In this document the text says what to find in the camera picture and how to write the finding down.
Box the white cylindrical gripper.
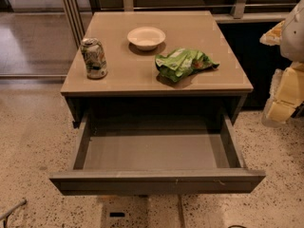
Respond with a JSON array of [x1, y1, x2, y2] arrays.
[[259, 21, 304, 126]]

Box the green rice chip bag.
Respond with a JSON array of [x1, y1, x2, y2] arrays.
[[155, 47, 219, 83]]

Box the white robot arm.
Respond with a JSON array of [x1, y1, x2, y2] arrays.
[[259, 0, 304, 127]]

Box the grey cabinet with tan top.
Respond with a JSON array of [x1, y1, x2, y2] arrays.
[[61, 11, 253, 122]]

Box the open grey top drawer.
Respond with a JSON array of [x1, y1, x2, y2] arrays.
[[49, 112, 265, 196]]

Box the white paper bowl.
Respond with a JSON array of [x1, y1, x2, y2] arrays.
[[127, 27, 165, 51]]

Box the crushed patterned drink can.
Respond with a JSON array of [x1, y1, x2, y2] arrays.
[[80, 38, 107, 79]]

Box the floor outlet cover plate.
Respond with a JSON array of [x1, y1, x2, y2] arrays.
[[101, 196, 149, 228]]

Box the grey metal rod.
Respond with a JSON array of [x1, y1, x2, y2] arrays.
[[0, 199, 27, 220]]

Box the metal railing frame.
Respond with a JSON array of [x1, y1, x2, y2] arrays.
[[74, 0, 300, 44]]

